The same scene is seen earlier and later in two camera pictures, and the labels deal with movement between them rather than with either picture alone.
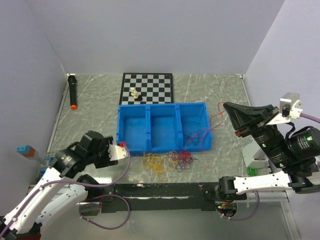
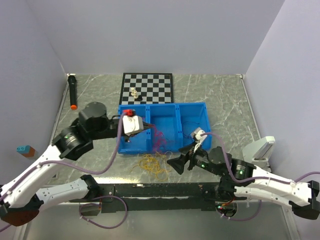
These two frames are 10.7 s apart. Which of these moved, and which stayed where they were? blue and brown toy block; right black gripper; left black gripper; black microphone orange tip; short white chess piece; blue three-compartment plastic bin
Moved: left black gripper; right black gripper
Stayed: black microphone orange tip; blue and brown toy block; blue three-compartment plastic bin; short white chess piece
